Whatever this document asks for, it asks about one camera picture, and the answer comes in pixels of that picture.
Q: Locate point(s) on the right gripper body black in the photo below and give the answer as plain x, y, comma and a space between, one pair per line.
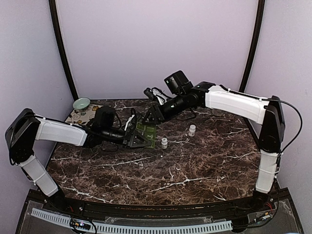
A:
155, 108

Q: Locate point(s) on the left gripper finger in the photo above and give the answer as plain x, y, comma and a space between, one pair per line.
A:
139, 138
142, 144

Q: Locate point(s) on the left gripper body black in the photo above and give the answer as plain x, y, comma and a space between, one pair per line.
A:
126, 138

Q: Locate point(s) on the white pill bottle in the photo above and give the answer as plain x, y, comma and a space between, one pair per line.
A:
192, 130

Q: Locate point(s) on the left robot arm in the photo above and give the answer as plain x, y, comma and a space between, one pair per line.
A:
28, 128

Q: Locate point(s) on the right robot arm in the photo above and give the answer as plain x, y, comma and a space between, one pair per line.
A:
266, 112

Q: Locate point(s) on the white bottle cap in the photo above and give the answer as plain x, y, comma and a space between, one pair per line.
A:
164, 143

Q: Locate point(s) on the floral square plate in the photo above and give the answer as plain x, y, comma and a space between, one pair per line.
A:
83, 117

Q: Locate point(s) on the pale green bowl left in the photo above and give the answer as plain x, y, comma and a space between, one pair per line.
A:
81, 103

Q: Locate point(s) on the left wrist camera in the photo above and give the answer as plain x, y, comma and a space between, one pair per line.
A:
131, 123

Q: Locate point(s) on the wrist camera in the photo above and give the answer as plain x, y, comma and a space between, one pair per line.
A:
131, 123
157, 95

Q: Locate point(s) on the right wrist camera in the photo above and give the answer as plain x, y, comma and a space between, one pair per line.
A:
157, 95

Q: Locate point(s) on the white slotted cable duct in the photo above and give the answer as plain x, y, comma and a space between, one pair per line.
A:
113, 225

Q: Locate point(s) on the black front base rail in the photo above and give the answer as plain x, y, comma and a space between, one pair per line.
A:
229, 210

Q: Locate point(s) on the left black frame post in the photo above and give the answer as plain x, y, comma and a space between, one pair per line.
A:
61, 48

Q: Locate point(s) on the black frame post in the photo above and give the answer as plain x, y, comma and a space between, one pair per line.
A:
61, 48
253, 46

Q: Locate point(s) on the right black frame post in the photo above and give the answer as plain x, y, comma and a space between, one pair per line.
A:
253, 46

